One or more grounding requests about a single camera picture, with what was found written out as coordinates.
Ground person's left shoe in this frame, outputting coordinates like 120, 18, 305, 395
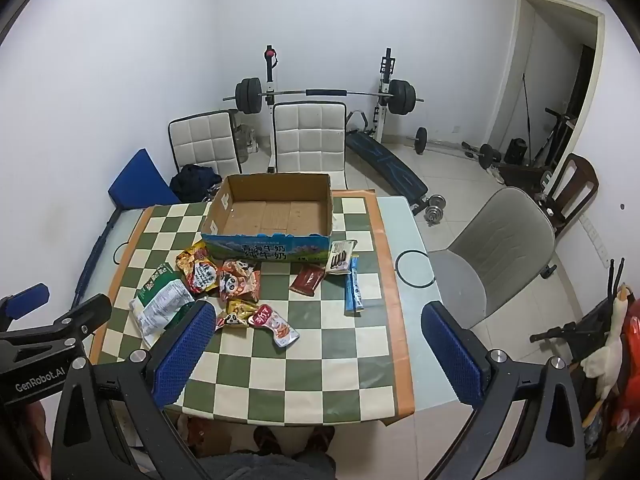
254, 427, 282, 457

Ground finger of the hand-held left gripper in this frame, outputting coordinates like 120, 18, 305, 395
0, 294, 113, 361
0, 283, 51, 332

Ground black sit-up bench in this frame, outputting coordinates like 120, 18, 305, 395
344, 129, 431, 212

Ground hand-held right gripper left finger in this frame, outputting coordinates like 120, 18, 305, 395
52, 301, 218, 480

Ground cardboard box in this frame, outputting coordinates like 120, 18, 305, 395
201, 173, 335, 265

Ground white plush duck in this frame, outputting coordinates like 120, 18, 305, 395
581, 285, 632, 402

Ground small yellow panda snack packet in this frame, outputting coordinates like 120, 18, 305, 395
215, 299, 260, 332

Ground blue stick snack packet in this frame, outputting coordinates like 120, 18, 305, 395
344, 256, 365, 316

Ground white door frame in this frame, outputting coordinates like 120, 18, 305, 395
486, 0, 609, 162

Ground green checkered tablecloth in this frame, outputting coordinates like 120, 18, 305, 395
90, 189, 416, 428

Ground red bag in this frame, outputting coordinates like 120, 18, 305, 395
609, 299, 640, 438

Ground person's shoe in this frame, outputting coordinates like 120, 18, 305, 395
254, 427, 282, 457
304, 427, 336, 457

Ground white barbell rack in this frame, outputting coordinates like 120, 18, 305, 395
263, 45, 397, 173

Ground grey office chair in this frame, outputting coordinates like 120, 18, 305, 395
427, 187, 558, 332

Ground orange panda snack packet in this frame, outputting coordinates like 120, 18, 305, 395
218, 258, 262, 303

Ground green white snack bag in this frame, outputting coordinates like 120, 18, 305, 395
129, 262, 196, 350

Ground brown snack packet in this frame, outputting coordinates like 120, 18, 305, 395
290, 265, 326, 297

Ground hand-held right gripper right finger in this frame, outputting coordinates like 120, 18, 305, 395
421, 301, 587, 480

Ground brown wooden chair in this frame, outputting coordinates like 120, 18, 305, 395
539, 153, 600, 237

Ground long dumbbell bar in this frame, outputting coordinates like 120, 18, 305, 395
406, 127, 495, 170

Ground white power strip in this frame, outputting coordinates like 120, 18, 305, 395
580, 216, 609, 257

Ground black router antennas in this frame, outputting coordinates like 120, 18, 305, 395
606, 257, 629, 302

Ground person's right shoe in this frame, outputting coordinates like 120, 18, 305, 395
304, 427, 336, 457

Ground dark cloth bag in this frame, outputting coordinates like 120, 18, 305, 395
170, 164, 223, 202

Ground black ring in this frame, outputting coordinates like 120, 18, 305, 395
394, 250, 437, 290

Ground blue chair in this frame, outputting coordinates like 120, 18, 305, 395
108, 148, 182, 210

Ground white padded chair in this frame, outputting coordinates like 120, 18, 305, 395
271, 101, 350, 190
168, 110, 242, 181

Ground black exercise bar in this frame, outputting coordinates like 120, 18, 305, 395
74, 209, 120, 312

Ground black white cookie packet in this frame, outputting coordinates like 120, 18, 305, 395
326, 240, 359, 275

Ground person's grey trousers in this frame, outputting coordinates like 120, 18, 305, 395
197, 451, 337, 480

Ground pink white snack packet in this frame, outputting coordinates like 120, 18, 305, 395
250, 305, 301, 349

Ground black folded stand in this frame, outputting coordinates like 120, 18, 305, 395
530, 305, 621, 363

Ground black exercise machine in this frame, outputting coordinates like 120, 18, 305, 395
520, 74, 578, 167

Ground small chrome dumbbell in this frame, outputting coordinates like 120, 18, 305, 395
424, 194, 447, 227

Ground red yellow snack packet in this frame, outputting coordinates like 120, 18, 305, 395
176, 240, 221, 295

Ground black barbell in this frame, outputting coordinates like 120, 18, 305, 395
222, 77, 426, 116

